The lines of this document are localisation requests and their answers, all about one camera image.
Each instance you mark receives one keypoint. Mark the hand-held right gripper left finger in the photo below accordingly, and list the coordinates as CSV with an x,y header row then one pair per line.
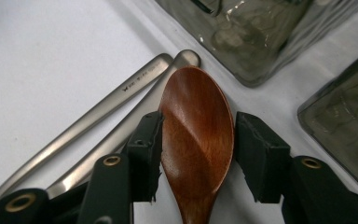
x,y
146,155

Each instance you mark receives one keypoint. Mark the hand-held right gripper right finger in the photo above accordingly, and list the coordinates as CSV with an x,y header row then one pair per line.
x,y
261,155

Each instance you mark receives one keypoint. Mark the metal fork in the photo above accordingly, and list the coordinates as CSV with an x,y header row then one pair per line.
x,y
90,119

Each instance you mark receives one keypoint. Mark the brown wooden spoon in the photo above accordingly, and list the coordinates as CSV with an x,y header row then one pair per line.
x,y
195,130

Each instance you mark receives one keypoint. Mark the metal knife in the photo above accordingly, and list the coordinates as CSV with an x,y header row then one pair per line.
x,y
121,127

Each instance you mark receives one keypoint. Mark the translucent grey plastic bin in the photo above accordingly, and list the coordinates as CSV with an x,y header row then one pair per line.
x,y
245,46
348,118

